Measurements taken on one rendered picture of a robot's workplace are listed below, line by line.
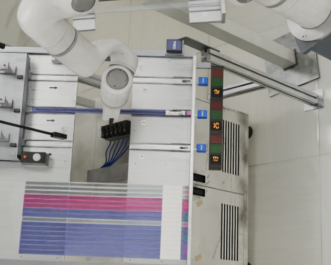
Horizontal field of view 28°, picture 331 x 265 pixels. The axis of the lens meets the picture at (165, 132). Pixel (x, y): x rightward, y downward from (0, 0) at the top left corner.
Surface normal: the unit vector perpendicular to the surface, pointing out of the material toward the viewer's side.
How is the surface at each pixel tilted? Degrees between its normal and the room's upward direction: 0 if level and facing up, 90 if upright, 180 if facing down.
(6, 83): 44
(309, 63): 0
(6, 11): 90
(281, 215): 0
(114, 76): 53
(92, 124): 0
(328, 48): 90
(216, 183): 90
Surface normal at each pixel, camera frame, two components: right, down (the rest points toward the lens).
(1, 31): 0.69, -0.16
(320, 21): 0.26, 0.81
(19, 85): -0.03, -0.25
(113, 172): -0.72, -0.21
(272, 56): 0.05, 0.94
